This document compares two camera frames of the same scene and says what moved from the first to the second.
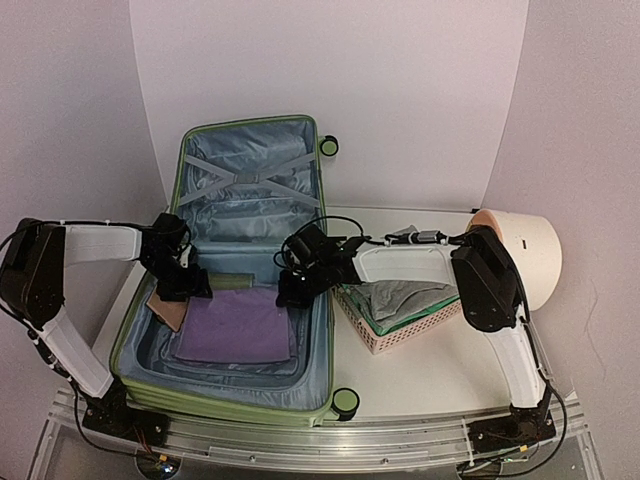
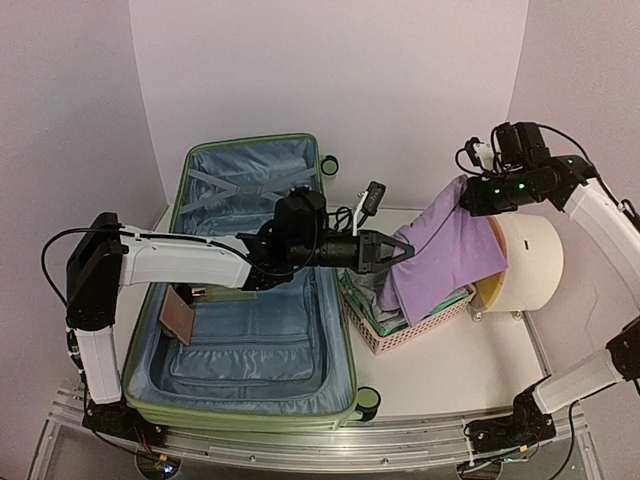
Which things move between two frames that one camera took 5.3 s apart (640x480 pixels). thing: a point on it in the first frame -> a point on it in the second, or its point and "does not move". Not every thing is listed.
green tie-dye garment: (388, 326) does not move
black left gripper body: (171, 279) -> (312, 254)
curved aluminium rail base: (384, 448) does not move
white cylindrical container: (534, 247) does not move
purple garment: (236, 325) -> (453, 244)
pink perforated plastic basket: (391, 338) does not move
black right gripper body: (306, 288) -> (519, 189)
